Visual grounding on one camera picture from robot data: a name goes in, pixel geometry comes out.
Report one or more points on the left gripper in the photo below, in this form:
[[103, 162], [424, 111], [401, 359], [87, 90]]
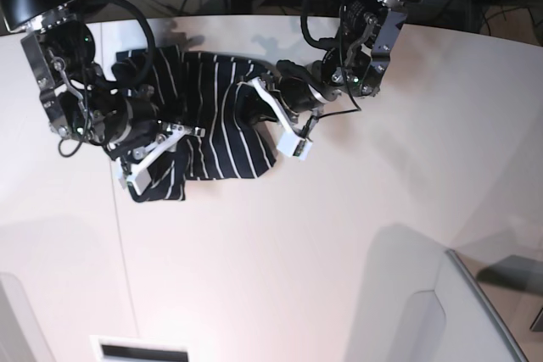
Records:
[[296, 96]]

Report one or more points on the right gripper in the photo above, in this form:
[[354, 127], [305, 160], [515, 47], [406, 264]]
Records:
[[130, 124]]

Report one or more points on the navy white striped t-shirt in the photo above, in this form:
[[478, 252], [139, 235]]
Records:
[[209, 91]]

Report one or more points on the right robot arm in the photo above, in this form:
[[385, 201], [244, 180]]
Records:
[[80, 102]]

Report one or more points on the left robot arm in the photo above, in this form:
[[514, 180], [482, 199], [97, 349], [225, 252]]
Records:
[[354, 61]]

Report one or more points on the white slotted tray front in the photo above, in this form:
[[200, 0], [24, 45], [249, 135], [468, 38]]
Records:
[[133, 349]]

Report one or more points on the white panel left front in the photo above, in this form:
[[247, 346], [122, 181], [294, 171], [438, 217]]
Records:
[[22, 338]]

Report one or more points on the white panel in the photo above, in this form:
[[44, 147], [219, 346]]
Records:
[[22, 338], [418, 302]]

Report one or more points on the white panel right front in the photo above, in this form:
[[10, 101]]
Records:
[[418, 302]]

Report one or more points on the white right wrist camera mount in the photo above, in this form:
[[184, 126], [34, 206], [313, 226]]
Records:
[[132, 169]]

